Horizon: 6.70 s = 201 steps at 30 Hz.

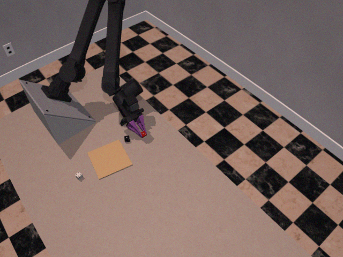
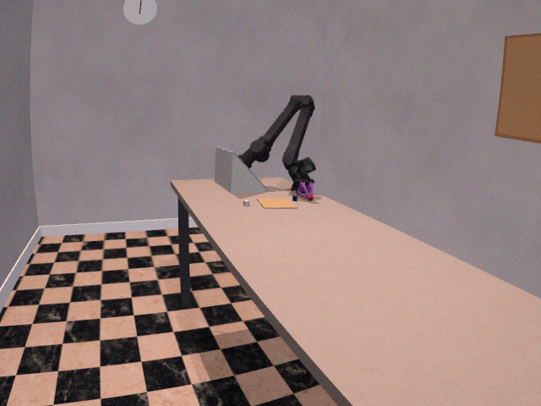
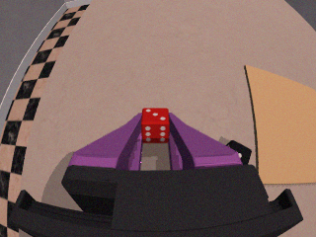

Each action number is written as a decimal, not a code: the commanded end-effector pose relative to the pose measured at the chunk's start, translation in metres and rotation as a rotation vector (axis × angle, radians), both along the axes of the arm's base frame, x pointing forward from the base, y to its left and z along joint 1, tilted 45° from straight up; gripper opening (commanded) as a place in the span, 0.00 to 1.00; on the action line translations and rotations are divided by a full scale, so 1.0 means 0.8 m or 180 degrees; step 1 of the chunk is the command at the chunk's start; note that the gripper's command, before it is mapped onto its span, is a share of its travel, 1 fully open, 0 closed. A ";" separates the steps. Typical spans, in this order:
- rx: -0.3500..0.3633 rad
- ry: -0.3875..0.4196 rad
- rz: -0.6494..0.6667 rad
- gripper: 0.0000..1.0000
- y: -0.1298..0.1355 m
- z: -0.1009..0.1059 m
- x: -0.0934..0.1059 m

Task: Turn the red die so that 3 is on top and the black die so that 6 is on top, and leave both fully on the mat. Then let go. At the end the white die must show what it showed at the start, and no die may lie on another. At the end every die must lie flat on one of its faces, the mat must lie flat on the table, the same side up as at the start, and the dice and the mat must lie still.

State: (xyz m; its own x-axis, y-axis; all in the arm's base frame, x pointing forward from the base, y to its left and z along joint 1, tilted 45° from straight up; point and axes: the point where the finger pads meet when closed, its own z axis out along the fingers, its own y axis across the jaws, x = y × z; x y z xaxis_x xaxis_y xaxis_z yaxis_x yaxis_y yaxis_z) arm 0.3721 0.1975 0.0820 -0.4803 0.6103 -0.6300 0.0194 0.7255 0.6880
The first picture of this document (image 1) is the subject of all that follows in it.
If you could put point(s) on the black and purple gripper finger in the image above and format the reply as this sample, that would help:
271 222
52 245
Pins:
135 129
140 123

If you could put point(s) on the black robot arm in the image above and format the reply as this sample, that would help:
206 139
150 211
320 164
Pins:
72 71

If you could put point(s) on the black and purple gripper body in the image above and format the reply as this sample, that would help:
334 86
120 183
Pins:
134 116

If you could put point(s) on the white die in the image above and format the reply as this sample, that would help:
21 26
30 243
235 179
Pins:
79 175

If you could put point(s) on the tan mat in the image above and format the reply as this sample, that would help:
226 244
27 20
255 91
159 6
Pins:
109 159

